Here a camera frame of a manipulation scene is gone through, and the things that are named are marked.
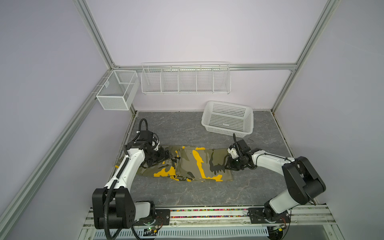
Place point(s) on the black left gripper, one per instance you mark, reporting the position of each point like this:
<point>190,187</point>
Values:
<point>162,157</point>

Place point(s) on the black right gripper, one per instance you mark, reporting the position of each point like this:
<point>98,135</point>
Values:
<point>229,165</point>

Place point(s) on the camouflage yellow green trousers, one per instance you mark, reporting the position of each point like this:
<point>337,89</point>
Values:
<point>189,163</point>

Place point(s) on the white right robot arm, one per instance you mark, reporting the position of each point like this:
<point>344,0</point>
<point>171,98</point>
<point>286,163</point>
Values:
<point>302,180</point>

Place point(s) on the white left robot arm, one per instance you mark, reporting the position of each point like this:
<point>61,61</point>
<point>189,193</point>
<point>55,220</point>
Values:
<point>113,204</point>

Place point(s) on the white plastic laundry basket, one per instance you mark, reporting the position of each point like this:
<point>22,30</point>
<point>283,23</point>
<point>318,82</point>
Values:
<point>228,119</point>

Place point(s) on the small white mesh box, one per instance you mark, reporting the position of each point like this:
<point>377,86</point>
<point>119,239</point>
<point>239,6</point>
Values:
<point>118,91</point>

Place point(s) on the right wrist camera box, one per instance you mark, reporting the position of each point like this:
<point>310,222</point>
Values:
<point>239,149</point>

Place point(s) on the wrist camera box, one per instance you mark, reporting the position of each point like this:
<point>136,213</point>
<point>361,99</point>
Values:
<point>239,149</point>
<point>148,137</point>

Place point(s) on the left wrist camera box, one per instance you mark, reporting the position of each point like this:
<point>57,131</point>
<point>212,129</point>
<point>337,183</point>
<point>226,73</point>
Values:
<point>148,137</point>

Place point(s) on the long white wire shelf basket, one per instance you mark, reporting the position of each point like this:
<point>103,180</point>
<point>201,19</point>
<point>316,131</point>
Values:
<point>172,78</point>

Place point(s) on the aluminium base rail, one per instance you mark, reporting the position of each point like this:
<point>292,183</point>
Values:
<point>308,222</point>

